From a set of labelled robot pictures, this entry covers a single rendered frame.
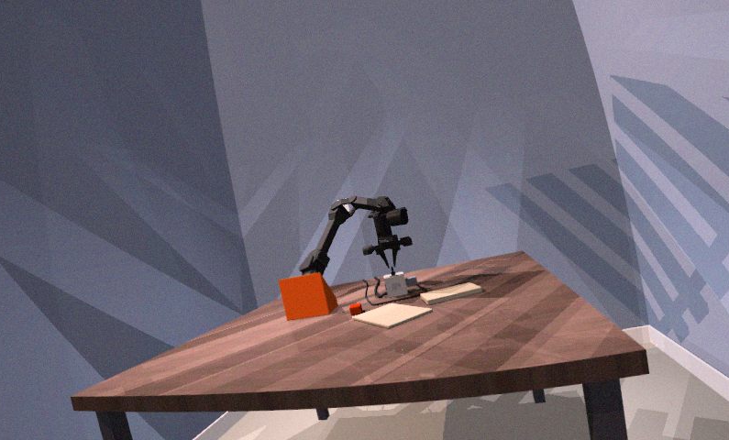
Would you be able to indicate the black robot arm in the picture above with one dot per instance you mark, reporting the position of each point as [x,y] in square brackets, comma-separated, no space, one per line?
[386,216]

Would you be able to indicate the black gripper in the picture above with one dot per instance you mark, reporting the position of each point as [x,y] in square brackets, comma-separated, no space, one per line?
[405,241]

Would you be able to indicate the black cable with grey plug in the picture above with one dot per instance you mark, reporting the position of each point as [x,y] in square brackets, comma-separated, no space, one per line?
[409,282]

